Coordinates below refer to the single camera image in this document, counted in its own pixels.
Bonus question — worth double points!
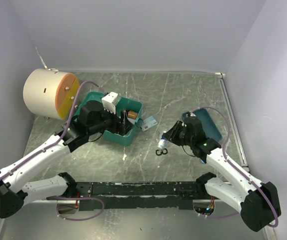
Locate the brown medicine bottle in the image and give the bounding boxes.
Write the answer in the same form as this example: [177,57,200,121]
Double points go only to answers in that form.
[127,110,138,120]

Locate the teal medicine kit box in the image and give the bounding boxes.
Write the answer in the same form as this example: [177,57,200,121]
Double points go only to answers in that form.
[71,92,143,147]

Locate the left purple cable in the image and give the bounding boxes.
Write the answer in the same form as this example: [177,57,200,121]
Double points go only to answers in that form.
[0,80,107,221]

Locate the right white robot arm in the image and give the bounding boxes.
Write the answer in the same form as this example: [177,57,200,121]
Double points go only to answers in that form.
[162,116,281,232]

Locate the dark teal divider tray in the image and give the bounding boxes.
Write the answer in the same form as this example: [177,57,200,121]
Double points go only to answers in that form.
[191,108,223,142]

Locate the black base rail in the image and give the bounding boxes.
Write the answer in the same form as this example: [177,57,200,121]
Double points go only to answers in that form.
[45,181,226,212]

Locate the white cylinder drum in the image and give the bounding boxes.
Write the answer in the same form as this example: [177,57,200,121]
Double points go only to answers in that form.
[23,68,80,120]

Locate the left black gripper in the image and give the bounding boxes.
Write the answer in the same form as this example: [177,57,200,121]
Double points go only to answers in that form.
[88,103,135,136]

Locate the blue white card packet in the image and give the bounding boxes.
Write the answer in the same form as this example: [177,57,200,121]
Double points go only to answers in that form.
[140,116,158,132]

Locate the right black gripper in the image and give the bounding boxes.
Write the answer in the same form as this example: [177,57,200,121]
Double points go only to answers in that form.
[162,120,194,147]

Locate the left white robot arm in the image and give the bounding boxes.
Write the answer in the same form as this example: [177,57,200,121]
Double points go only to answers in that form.
[0,100,134,219]

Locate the black handled scissors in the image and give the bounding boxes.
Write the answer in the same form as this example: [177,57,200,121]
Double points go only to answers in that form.
[155,148,168,156]

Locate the blue white ointment tube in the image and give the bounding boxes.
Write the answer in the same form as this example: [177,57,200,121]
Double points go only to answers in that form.
[157,130,170,151]

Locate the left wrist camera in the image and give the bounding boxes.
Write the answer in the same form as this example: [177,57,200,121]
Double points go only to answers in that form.
[101,92,121,114]

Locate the aluminium frame rail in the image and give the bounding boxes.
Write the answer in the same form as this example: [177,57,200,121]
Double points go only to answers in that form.
[215,72,277,240]

